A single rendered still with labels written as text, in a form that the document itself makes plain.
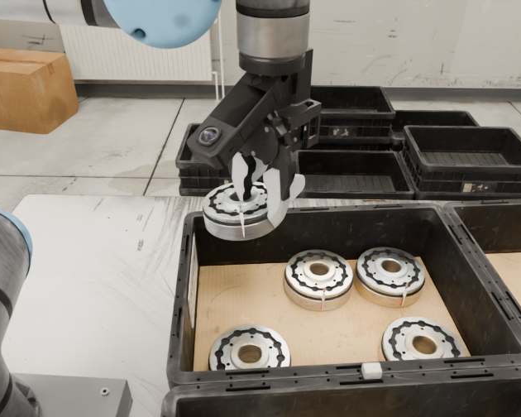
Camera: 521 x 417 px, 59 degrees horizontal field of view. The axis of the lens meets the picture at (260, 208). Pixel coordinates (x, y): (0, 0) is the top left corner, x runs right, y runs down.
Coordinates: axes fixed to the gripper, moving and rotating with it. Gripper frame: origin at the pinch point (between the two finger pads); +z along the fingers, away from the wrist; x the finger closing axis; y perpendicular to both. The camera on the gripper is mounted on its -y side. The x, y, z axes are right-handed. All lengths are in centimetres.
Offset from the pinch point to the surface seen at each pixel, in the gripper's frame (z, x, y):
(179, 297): 6.5, 1.4, -12.8
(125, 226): 30, 46, 6
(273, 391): 6.5, -15.4, -14.8
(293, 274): 13.4, -2.3, 5.8
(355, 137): 50, 51, 116
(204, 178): 46, 68, 50
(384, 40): 56, 121, 266
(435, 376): 6.3, -26.7, -2.4
